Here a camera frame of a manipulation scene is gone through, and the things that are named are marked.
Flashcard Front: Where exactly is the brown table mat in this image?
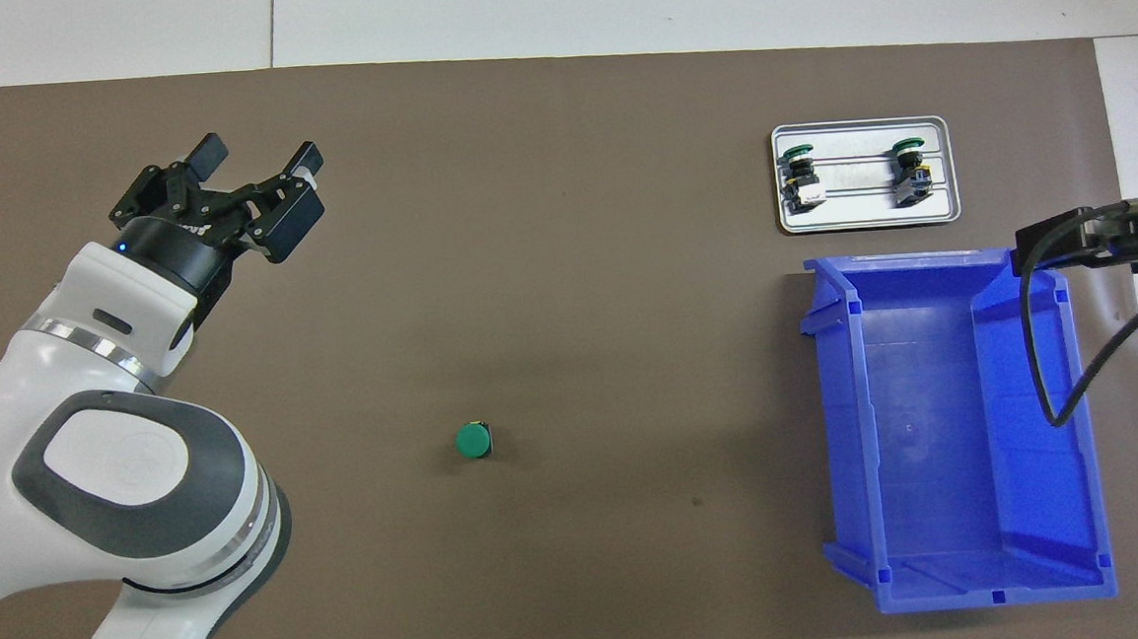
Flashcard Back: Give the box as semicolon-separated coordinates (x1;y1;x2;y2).
0;16;1138;639

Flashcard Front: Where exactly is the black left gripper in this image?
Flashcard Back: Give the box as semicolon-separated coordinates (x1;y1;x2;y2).
104;126;335;334

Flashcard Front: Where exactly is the green push button switch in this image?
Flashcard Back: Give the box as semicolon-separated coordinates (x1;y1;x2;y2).
889;137;935;208
454;420;498;462
779;143;828;214

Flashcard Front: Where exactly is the blue plastic storage bin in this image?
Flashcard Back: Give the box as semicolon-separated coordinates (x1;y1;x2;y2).
795;240;1120;619

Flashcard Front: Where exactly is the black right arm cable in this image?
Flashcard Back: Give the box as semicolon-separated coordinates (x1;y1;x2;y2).
1013;224;1138;429

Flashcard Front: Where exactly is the grey metal tray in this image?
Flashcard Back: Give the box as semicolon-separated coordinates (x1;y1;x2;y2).
769;114;962;237

